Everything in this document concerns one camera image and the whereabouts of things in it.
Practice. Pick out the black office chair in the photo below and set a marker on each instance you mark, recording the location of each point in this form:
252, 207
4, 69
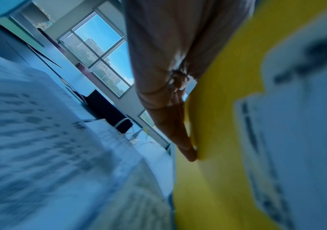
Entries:
106, 110

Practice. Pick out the small window pane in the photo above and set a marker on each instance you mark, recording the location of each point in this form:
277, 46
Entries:
152, 125

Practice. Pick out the yellow book with white label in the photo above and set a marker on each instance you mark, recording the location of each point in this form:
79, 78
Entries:
223, 134

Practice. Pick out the large grid window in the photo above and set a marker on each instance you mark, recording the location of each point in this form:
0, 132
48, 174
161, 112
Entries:
101, 56

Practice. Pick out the printed white paper page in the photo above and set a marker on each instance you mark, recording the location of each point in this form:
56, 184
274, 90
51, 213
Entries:
52, 146

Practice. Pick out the person's left hand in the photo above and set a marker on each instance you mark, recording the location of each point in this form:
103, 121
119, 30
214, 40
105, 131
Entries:
163, 45

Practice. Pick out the dark cabinet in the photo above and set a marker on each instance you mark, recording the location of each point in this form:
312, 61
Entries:
12, 42

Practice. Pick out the stack of white papers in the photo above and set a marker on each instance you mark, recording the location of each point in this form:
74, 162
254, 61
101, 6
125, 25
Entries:
129, 139

